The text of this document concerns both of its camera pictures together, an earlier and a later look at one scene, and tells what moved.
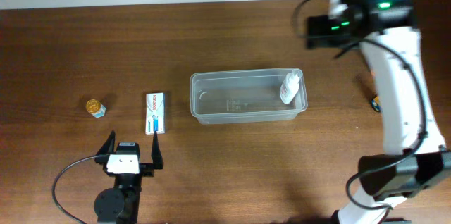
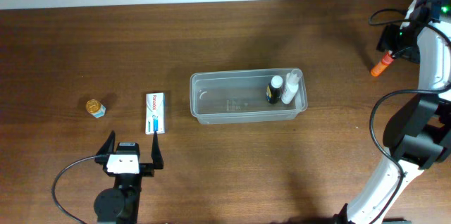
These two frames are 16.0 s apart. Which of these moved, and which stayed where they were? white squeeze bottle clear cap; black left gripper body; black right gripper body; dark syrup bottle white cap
Moved: dark syrup bottle white cap; black right gripper body
Stayed: black left gripper body; white squeeze bottle clear cap
